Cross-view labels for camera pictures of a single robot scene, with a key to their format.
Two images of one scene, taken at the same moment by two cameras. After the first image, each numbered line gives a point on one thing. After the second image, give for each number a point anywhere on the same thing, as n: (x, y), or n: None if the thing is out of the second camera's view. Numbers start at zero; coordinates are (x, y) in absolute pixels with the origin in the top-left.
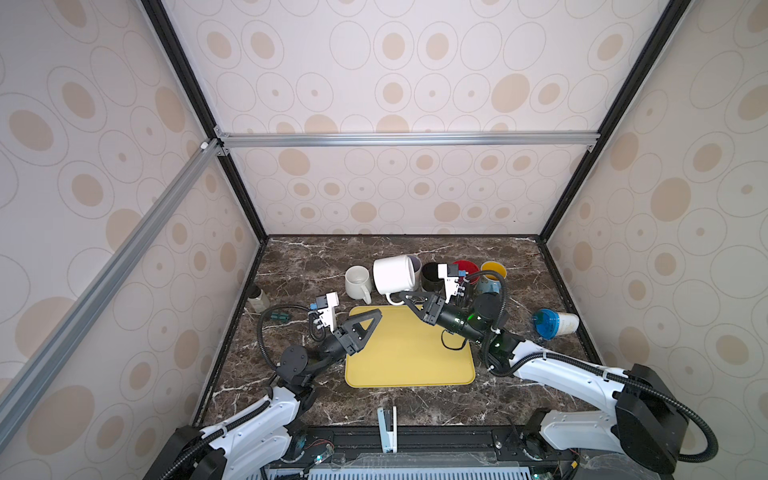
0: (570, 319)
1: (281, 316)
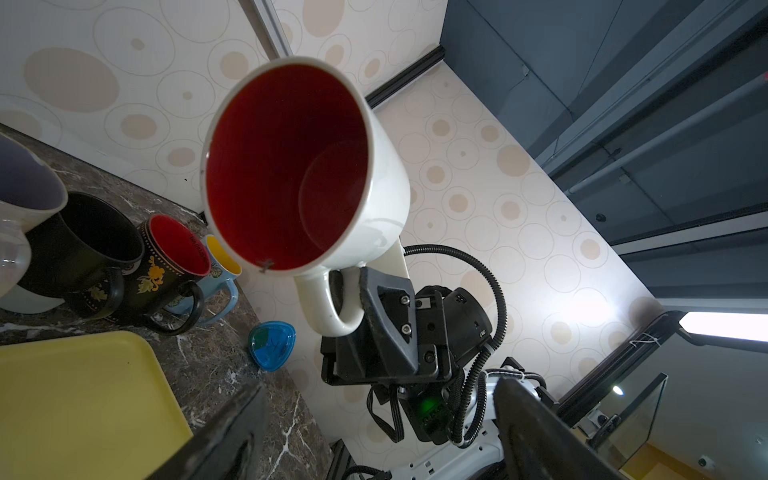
0: (271, 344)
1: None
